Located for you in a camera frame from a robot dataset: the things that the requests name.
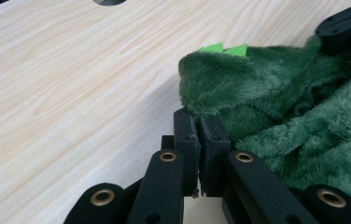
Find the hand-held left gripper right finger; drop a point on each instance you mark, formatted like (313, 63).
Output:
(214, 152)

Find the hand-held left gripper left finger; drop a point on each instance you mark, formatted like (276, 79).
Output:
(185, 149)

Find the green plush dinosaur garment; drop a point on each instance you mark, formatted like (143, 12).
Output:
(288, 109)

